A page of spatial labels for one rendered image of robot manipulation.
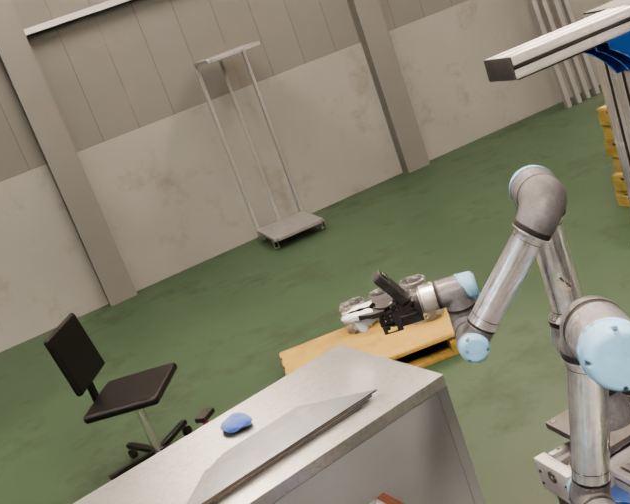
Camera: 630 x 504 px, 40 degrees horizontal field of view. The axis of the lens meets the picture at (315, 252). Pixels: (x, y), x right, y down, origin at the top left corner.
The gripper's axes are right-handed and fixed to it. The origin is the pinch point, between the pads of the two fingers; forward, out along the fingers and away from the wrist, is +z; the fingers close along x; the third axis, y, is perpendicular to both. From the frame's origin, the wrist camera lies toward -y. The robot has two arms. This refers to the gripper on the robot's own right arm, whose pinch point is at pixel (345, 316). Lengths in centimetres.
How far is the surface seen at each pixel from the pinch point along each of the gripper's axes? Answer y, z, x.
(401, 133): 205, -25, 766
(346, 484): 54, 18, 1
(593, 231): 200, -139, 383
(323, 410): 42, 20, 22
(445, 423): 60, -14, 23
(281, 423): 42, 34, 22
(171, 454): 45, 74, 27
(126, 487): 43, 86, 14
